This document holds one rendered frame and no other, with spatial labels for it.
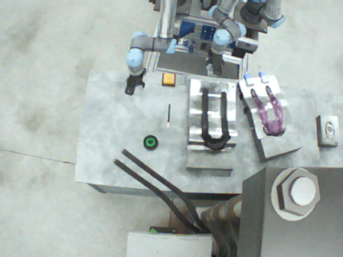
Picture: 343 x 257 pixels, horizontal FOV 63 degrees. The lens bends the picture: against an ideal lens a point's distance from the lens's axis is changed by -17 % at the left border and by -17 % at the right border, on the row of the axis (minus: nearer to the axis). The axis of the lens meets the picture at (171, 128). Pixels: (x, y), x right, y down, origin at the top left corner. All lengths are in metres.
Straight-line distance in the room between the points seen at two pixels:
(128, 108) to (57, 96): 1.17
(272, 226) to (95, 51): 2.67
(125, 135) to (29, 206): 1.31
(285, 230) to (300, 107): 1.56
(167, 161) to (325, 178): 1.28
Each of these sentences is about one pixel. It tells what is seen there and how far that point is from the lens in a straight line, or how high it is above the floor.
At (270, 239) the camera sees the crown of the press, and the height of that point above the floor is 2.01.
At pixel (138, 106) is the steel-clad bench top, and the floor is 0.80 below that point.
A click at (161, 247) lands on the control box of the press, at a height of 1.47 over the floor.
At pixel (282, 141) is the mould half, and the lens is 1.91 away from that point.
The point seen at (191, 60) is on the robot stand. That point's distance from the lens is 2.77.
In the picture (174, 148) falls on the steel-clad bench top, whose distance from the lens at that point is 1.88.
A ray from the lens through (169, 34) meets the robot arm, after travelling 1.56.
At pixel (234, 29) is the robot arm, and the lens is 1.68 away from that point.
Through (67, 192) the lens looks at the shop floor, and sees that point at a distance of 2.74.
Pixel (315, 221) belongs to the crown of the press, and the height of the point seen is 2.01.
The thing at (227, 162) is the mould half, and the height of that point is 0.86.
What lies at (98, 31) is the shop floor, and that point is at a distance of 3.23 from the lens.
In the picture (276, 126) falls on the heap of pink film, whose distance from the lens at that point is 1.94.
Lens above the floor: 2.62
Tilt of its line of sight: 73 degrees down
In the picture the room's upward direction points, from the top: 8 degrees clockwise
